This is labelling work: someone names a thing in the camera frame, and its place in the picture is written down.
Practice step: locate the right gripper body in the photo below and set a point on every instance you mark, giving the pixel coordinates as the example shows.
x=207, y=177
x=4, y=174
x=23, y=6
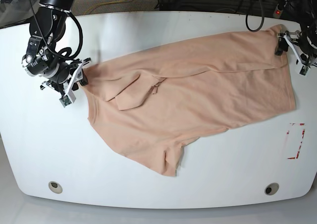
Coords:
x=56, y=70

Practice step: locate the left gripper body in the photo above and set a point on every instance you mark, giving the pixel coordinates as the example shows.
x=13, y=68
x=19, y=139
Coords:
x=307, y=43

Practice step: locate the peach T-shirt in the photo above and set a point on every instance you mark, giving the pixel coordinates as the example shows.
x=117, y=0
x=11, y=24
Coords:
x=147, y=106

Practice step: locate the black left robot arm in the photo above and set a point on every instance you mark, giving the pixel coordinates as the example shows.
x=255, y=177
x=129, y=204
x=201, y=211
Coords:
x=304, y=12

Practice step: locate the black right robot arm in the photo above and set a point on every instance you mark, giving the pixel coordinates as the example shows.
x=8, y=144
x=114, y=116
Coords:
x=47, y=27

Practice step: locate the red tape marking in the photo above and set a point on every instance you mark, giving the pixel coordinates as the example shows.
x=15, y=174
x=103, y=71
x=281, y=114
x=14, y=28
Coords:
x=294, y=140

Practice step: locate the left table grommet hole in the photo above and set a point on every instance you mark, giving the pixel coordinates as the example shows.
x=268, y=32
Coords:
x=55, y=187

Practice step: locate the table grommet hole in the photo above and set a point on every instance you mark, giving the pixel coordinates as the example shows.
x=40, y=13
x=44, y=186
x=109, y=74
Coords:
x=55, y=187
x=271, y=189

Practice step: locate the right table grommet hole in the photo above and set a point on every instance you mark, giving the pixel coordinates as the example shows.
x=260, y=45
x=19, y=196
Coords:
x=271, y=189

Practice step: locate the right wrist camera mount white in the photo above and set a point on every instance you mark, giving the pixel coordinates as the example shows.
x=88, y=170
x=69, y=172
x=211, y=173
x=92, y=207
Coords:
x=71, y=85

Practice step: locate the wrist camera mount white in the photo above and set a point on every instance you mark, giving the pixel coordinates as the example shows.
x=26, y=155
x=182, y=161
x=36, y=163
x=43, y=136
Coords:
x=301, y=68
x=71, y=85

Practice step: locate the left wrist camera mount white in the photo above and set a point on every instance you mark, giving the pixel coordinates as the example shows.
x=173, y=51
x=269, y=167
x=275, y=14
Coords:
x=301, y=68

